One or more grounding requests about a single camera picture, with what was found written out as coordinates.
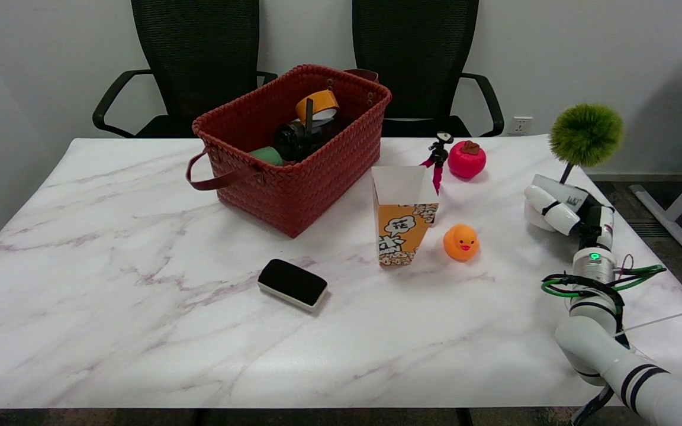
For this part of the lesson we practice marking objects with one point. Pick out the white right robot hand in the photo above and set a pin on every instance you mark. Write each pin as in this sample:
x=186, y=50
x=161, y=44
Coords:
x=598, y=228

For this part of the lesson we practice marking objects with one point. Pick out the green ball plant white pot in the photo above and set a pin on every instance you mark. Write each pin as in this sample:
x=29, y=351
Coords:
x=586, y=135

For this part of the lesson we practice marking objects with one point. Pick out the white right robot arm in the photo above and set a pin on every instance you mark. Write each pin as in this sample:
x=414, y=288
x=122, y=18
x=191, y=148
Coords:
x=589, y=343

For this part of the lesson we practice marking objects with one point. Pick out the white zip tie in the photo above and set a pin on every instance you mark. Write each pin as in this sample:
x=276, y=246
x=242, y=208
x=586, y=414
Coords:
x=672, y=318

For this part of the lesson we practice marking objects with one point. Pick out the orange rubber duck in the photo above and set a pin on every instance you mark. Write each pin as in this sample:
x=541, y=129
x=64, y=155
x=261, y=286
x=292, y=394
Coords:
x=461, y=242

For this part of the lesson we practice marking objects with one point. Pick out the red pomegranate toy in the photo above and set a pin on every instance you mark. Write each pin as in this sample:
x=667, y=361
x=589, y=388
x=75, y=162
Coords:
x=467, y=161

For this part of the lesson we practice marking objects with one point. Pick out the pink black mini tripod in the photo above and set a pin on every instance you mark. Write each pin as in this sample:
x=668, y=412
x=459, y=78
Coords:
x=438, y=155

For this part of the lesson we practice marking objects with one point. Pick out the orange popcorn paper box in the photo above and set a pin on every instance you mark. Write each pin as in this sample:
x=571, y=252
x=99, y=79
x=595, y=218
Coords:
x=397, y=231

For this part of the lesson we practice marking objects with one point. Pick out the black mesh office chair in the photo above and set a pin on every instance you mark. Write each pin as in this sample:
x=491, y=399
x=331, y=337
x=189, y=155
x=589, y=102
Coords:
x=199, y=53
x=418, y=53

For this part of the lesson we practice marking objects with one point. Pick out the red woven basket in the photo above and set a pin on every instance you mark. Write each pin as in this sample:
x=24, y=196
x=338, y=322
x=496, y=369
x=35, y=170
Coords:
x=317, y=171

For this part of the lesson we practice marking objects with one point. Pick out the orange tape roll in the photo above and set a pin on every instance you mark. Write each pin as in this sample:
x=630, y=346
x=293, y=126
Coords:
x=317, y=100

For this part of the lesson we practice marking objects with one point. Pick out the black white board eraser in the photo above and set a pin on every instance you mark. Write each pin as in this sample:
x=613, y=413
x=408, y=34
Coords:
x=290, y=281

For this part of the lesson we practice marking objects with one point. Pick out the green round object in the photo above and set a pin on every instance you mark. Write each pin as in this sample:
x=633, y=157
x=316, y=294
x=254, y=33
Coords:
x=269, y=156

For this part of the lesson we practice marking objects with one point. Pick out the white wall socket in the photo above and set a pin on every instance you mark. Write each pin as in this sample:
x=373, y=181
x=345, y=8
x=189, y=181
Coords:
x=520, y=125

